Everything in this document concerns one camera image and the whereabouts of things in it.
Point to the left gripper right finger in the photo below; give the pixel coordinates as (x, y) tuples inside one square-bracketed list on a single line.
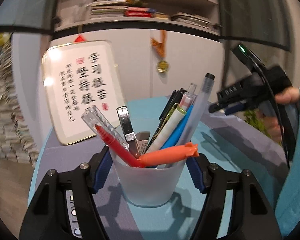
[(251, 217)]

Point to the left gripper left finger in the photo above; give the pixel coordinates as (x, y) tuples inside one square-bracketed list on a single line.
[(47, 215)]

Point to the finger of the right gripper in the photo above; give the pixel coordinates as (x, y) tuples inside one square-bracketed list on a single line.
[(221, 104), (240, 106)]

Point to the pink checkered strawberry pen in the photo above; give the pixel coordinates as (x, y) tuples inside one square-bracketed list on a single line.
[(188, 97)]

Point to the black marker pen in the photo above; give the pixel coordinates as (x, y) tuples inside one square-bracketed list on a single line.
[(174, 98)]

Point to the blue pen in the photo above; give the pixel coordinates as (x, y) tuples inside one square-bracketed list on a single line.
[(175, 136)]

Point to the orange highlighter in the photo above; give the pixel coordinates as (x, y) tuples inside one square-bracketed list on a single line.
[(169, 155)]

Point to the green white pen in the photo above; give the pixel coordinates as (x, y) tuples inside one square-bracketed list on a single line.
[(169, 126)]

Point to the white eraser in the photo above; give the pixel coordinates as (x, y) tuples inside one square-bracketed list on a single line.
[(142, 139)]

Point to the metal ruler clip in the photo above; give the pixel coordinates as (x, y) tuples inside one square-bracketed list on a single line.
[(128, 132)]

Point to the frosted plastic cup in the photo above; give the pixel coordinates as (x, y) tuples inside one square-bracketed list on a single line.
[(147, 187)]

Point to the red gel pen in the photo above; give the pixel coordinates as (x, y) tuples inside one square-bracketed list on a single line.
[(98, 123)]

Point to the clear gel pen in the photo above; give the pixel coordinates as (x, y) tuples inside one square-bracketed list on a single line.
[(199, 107)]

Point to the person's right hand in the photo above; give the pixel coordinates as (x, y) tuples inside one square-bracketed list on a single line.
[(288, 96)]

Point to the green potted plant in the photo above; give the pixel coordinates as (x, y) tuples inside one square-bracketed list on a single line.
[(250, 117)]

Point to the patterned blue grey tablecloth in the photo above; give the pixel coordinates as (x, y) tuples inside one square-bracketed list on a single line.
[(225, 140)]

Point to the gold medal with ribbon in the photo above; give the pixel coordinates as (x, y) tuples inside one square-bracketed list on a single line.
[(160, 48)]

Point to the tall stack of books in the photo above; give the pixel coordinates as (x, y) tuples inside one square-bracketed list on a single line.
[(16, 142)]

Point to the bookshelf with books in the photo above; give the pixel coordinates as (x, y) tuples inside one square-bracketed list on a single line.
[(196, 17)]

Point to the framed calligraphy sign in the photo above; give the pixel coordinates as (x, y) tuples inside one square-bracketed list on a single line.
[(77, 76)]

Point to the red hanging ornament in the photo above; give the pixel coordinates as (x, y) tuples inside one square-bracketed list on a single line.
[(79, 38)]

